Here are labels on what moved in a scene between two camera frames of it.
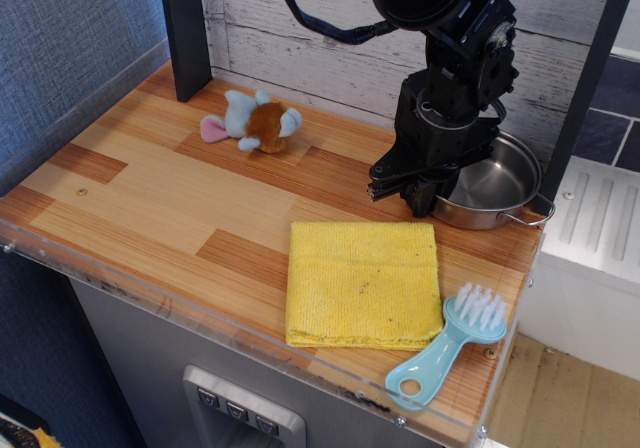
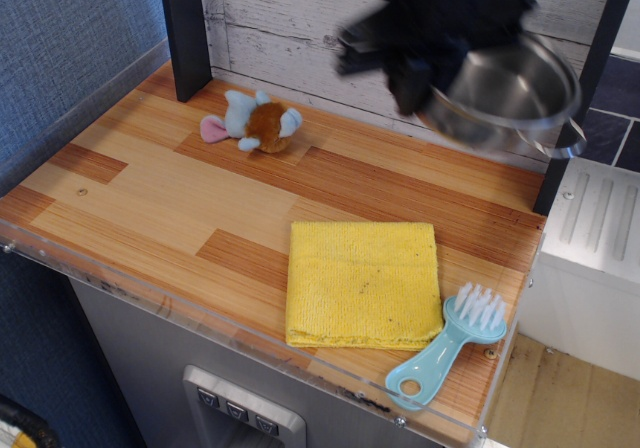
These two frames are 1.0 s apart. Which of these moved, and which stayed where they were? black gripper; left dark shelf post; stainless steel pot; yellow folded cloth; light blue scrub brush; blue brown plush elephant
Moved: black gripper; stainless steel pot
Stayed: left dark shelf post; yellow folded cloth; light blue scrub brush; blue brown plush elephant
